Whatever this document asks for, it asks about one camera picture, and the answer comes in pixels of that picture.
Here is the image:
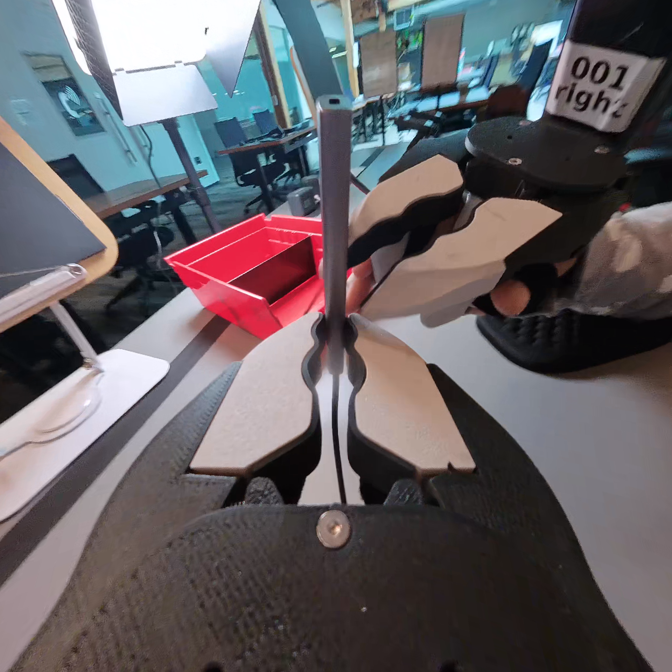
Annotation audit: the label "red storage bin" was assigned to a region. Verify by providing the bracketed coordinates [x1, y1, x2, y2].
[164, 213, 352, 339]

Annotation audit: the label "black light stand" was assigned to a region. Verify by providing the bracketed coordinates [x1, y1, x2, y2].
[160, 118, 221, 234]

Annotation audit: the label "whiteboard with writing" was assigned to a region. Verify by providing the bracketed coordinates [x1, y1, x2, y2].
[359, 30, 398, 99]
[422, 13, 465, 91]

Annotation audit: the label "grey usb hub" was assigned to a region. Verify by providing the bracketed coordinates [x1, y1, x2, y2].
[316, 94, 351, 375]

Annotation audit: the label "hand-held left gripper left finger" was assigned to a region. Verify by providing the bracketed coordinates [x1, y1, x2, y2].
[190, 313, 322, 491]

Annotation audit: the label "black office chair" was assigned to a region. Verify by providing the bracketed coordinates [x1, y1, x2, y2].
[231, 149, 288, 211]

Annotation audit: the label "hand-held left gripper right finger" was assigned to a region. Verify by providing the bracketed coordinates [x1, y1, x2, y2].
[346, 313, 476, 497]

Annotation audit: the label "dark grey box device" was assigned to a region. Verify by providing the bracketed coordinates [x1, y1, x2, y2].
[288, 188, 321, 216]

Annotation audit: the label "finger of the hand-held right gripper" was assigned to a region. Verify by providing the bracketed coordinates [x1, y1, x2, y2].
[362, 197, 564, 327]
[346, 155, 466, 267]

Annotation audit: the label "wooden desk black legs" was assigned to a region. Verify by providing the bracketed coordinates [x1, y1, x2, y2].
[218, 126, 318, 211]
[84, 172, 209, 246]

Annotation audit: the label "person's right forearm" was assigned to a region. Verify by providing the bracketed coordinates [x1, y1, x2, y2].
[556, 202, 672, 321]

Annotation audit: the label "white board stand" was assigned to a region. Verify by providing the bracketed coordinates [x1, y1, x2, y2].
[0, 265, 171, 522]

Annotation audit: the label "person's right hand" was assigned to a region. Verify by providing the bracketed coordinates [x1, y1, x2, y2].
[345, 262, 532, 317]

